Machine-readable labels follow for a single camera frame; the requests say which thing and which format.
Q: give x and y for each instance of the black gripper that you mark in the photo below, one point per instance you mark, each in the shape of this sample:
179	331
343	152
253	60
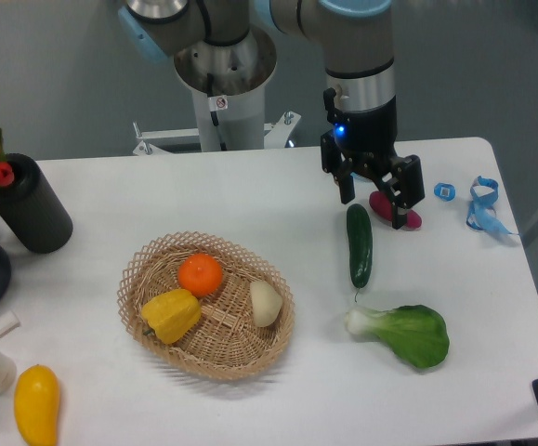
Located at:
365	141

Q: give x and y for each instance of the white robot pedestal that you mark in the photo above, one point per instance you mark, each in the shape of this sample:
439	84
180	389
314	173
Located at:
227	85

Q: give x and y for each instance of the yellow bell pepper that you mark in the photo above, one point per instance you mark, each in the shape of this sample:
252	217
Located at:
170	315

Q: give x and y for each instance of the orange mandarin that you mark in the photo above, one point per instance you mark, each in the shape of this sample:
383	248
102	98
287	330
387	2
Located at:
200	274

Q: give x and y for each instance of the woven wicker basket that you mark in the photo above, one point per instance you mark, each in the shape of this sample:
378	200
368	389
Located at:
225	344

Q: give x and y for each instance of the yellow squash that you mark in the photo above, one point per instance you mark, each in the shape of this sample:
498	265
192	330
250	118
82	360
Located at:
36	405

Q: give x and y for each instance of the white bracket frame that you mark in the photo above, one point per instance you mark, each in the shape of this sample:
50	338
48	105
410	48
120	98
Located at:
276	135

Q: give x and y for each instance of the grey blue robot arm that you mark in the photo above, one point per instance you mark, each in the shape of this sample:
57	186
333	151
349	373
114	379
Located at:
355	38

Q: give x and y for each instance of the small blue tape roll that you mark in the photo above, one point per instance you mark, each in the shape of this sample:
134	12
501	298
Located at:
445	191

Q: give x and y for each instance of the magenta sweet potato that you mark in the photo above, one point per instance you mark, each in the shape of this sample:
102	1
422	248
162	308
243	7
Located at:
380	204

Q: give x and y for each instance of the dark green cucumber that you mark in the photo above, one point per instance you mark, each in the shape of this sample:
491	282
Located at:
360	245

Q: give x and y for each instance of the green bok choy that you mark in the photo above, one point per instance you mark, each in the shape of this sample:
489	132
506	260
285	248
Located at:
415	334

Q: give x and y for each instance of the black cylindrical vase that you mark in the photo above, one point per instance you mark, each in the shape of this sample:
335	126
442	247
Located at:
32	209

